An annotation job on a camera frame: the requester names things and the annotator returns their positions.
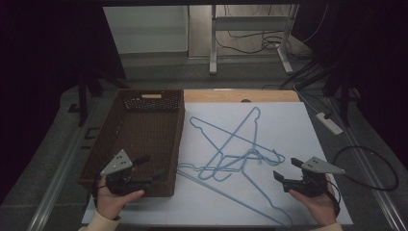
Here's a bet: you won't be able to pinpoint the white power strip cable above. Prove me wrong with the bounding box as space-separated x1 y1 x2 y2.
293 83 322 117

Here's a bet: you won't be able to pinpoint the person's right hand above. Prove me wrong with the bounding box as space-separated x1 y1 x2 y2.
288 174 339 227

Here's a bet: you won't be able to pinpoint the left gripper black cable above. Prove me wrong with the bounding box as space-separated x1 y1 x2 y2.
91 177 108 208

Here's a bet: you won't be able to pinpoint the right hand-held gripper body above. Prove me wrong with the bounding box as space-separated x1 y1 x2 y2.
283 156 346 197

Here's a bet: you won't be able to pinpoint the white power strip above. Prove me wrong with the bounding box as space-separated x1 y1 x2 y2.
316 112 344 137

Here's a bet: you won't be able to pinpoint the person's left hand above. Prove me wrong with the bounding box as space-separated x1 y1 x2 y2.
95 176 145 221

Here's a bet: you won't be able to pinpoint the white table mat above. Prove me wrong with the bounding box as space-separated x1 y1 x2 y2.
81 101 354 225

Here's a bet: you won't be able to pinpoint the white panel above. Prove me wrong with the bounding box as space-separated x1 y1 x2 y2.
103 5 190 55

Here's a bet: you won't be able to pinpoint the brown woven basket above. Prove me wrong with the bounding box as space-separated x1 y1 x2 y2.
77 89 187 198

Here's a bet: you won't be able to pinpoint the black metal stand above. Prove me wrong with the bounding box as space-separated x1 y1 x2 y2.
321 64 361 128
67 64 130 128

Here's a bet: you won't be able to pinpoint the white metal desk frame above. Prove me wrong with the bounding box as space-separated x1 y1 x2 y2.
209 3 300 76

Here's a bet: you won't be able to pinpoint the black looped floor cable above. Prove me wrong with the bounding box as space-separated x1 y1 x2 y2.
332 145 400 193

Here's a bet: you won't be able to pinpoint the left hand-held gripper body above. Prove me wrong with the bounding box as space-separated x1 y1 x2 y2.
100 148 154 196

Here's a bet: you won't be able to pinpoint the thick black cable bundle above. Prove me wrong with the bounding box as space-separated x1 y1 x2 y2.
278 59 335 91

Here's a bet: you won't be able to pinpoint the tangled black floor cables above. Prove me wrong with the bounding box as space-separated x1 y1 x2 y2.
215 4 311 61

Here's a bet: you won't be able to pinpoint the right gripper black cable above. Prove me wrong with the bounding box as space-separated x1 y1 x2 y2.
326 180 342 217

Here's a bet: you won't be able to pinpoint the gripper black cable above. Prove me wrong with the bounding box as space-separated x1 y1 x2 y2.
91 177 108 208
326 180 342 217

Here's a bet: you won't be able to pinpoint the metal floor rail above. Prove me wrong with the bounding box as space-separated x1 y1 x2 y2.
27 99 99 231
326 95 408 231

